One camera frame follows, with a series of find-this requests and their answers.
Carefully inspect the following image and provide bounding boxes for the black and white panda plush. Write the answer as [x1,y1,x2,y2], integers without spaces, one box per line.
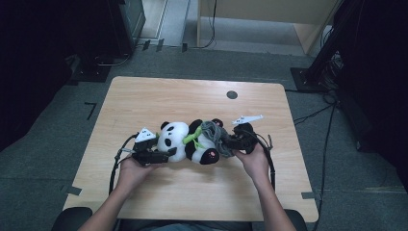
[156,118,225,166]

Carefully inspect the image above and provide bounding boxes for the hand-held gripper black cable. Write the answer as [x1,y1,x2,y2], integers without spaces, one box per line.
[109,134,139,196]
[253,129,277,192]

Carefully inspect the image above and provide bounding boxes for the left hand-held gripper black cable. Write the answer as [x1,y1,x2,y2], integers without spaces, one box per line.
[109,134,139,196]

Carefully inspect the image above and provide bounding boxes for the black flat stand base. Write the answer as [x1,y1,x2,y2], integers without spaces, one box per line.
[68,54,112,83]

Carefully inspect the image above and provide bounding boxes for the person's left hand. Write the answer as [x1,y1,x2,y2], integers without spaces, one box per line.
[116,157,160,193]

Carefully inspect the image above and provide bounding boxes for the black metal stand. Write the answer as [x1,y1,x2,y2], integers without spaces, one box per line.
[290,0,364,94]

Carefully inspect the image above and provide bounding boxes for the right hand-held gripper black cable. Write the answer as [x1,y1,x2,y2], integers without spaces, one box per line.
[253,129,277,192]

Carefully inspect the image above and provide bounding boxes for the black cabinet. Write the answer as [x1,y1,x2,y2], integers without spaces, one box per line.
[107,0,147,56]

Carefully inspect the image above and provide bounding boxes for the person's right hand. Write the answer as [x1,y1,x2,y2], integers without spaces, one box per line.
[234,143,273,191]

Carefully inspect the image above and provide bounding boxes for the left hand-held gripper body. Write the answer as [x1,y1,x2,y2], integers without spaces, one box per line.
[132,127,167,167]

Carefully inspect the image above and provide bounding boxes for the grey fuzzy scarf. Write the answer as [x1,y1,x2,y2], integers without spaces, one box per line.
[201,119,237,159]

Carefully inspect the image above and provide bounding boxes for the long black floor cable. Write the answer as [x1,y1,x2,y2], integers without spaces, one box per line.
[312,105,336,231]

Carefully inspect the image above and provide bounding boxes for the tangled cable bundle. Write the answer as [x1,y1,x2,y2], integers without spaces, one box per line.
[320,51,344,94]

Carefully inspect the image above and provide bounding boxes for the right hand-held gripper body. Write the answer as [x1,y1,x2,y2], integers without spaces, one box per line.
[231,115,264,154]

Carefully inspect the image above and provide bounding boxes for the thin black hanging cable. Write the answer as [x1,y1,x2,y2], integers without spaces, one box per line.
[191,0,217,50]

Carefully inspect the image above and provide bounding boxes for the light wooden furniture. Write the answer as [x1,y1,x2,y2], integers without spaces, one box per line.
[196,0,341,56]

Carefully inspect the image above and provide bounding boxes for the black chair armrest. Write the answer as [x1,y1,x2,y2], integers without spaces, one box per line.
[283,209,309,231]
[51,206,94,231]

